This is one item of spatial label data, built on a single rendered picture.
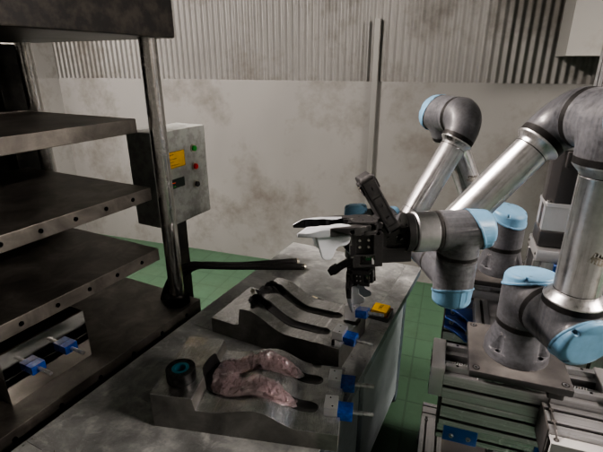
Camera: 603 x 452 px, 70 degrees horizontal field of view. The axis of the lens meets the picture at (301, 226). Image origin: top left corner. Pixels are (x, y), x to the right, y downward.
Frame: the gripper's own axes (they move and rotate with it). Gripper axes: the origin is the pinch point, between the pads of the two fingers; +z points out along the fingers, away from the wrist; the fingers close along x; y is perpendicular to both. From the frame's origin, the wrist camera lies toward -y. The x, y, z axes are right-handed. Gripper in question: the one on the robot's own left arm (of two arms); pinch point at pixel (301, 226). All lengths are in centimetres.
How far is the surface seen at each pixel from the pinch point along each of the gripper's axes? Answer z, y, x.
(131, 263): 54, 31, 85
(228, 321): 19, 50, 71
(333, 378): -12, 53, 35
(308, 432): -3, 58, 20
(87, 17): 51, -47, 60
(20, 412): 77, 61, 43
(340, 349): -17, 51, 47
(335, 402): -11, 54, 25
